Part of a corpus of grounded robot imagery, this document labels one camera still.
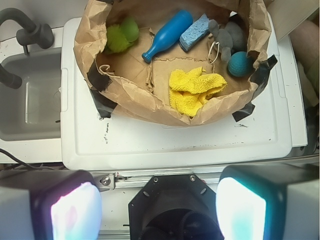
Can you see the brown paper bag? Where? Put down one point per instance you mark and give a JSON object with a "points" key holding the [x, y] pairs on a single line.
{"points": [[128, 86]]}

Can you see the yellow microfibre cloth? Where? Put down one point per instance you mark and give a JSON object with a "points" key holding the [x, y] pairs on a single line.
{"points": [[190, 91]]}

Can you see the green plush animal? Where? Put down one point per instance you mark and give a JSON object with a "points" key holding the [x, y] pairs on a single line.
{"points": [[121, 36]]}

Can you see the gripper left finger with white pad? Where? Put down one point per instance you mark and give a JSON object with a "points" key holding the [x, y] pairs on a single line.
{"points": [[49, 205]]}

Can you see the grey toy sink basin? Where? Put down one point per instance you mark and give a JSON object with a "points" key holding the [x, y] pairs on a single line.
{"points": [[32, 112]]}

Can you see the grey toy faucet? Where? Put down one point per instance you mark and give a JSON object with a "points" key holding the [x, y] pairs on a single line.
{"points": [[31, 33]]}

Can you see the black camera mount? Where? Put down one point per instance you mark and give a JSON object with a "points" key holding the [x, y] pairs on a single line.
{"points": [[174, 209]]}

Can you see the white plastic tray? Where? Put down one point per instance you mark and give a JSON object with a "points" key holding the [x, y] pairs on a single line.
{"points": [[90, 142]]}

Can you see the blue plastic bowling pin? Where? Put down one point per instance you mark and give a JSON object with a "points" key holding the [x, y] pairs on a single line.
{"points": [[169, 34]]}

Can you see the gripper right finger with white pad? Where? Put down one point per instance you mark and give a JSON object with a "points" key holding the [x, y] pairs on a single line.
{"points": [[273, 201]]}

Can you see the grey plush animal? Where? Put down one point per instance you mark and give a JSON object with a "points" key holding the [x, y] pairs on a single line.
{"points": [[231, 39]]}

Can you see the light blue sponge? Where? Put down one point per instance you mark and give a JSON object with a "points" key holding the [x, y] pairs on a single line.
{"points": [[198, 30]]}

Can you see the teal knitted ball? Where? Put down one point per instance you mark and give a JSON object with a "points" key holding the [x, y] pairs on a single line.
{"points": [[239, 65]]}

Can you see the aluminium frame rail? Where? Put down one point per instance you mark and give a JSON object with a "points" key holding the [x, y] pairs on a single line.
{"points": [[209, 174]]}

